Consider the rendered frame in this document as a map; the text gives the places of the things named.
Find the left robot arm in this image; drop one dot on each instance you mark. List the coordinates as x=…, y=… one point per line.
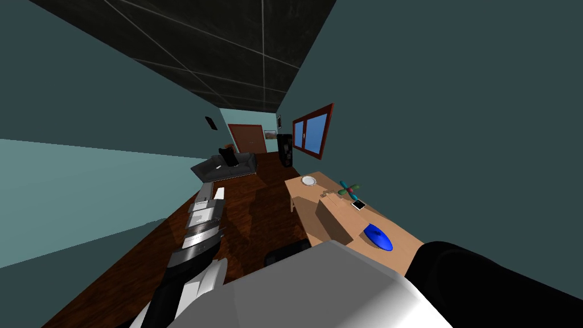
x=182, y=278

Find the dark grey sofa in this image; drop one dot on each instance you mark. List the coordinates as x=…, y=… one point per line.
x=227, y=169

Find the black white-edged tablet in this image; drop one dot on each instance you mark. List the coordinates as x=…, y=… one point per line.
x=359, y=205

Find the light wooden desk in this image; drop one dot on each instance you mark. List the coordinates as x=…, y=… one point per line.
x=334, y=218

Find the red-framed window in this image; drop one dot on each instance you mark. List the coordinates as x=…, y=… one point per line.
x=313, y=131

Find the blue bowl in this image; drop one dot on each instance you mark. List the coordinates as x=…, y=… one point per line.
x=378, y=237

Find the black wall panel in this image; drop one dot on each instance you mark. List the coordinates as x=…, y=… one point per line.
x=211, y=123

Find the white plate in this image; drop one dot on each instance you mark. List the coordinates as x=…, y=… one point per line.
x=309, y=181

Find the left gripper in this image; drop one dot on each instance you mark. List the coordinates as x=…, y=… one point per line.
x=206, y=214

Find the brown door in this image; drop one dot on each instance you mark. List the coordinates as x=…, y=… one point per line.
x=248, y=139

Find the teal green red toy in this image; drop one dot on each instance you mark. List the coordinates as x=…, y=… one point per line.
x=349, y=190

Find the dark narrow wall picture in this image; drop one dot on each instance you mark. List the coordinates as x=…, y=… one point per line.
x=278, y=121

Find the small landscape wall picture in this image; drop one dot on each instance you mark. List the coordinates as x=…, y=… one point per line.
x=270, y=134

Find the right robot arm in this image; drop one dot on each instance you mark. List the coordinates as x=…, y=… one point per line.
x=492, y=291

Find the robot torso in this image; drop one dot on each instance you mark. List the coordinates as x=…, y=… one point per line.
x=314, y=291

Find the black shelf unit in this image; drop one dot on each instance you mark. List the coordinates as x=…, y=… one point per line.
x=285, y=150

